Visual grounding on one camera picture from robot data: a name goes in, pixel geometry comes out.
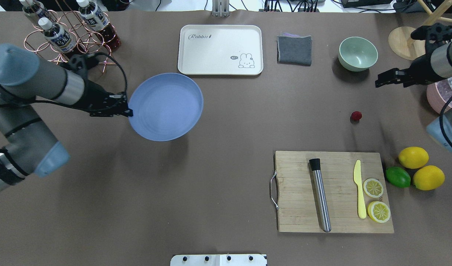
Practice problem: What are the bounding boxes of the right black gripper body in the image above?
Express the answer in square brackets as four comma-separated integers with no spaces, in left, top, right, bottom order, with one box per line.
[403,55,439,88]

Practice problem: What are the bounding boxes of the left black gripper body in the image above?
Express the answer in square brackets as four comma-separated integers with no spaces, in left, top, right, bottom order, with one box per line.
[78,81,127,113]

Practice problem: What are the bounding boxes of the blue round plate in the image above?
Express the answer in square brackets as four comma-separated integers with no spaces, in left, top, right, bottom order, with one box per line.
[129,73,204,141]

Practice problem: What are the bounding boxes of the red strawberry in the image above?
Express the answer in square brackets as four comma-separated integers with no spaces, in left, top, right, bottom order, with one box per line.
[350,111,363,122]

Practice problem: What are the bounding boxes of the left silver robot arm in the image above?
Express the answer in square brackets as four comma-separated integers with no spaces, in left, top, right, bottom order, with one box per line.
[0,43,133,192]

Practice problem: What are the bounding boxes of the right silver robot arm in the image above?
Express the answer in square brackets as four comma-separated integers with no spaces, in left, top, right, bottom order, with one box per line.
[375,42,452,151]

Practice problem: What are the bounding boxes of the pink bowl with ice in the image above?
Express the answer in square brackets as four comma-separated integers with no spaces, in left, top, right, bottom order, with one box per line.
[426,77,452,113]

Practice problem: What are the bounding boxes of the wooden mug tree stand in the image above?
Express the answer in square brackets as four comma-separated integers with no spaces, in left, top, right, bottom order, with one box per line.
[388,0,452,60]

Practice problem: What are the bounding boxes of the mint green bowl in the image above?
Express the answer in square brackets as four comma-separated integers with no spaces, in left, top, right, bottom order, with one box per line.
[338,37,379,72]

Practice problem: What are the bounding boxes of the dark drink bottle middle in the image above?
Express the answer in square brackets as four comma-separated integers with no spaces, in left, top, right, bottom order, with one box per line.
[38,17,86,58]

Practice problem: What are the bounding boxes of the dark drink bottle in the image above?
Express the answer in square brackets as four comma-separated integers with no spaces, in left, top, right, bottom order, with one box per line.
[19,0,54,27]
[76,0,121,52]
[38,17,86,58]

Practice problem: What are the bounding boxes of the dark drink bottle near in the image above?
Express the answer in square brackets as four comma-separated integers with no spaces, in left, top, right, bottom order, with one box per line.
[76,0,121,52]

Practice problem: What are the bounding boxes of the yellow lemon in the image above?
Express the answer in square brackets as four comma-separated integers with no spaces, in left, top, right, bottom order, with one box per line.
[413,165,445,191]
[398,146,429,169]

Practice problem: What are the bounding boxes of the cream rabbit tray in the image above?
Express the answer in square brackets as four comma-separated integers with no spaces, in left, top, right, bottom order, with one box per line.
[177,25,264,76]

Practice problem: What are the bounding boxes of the green lime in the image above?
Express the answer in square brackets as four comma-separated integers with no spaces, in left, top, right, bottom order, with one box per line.
[385,167,411,188]

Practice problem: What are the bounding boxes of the grey folded cloth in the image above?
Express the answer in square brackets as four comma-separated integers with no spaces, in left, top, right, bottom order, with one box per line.
[277,33,312,66]

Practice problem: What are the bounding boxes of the dark drink bottle far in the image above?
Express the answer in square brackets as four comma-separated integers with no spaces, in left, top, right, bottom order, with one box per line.
[19,0,54,27]

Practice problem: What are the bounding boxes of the lemon half slice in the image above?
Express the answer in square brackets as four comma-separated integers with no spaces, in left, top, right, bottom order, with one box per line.
[367,201,391,223]
[363,178,384,198]

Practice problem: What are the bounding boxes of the steel muddler black tip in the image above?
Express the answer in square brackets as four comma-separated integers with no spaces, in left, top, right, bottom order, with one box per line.
[309,158,331,233]

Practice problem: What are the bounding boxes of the yellow plastic knife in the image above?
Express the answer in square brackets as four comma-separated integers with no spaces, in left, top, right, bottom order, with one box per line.
[353,160,367,219]

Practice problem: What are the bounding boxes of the wooden cutting board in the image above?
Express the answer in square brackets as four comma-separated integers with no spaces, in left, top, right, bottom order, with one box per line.
[274,150,394,233]

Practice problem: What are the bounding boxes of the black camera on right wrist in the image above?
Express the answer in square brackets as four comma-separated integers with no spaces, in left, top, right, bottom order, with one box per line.
[410,23,452,54]

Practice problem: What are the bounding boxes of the copper wire bottle rack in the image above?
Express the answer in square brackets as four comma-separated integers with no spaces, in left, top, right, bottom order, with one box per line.
[23,0,115,74]

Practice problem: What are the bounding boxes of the aluminium frame post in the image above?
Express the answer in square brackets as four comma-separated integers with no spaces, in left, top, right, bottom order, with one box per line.
[211,0,230,17]

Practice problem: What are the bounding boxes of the white camera pole base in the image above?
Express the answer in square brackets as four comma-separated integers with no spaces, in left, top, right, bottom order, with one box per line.
[170,253,268,266]

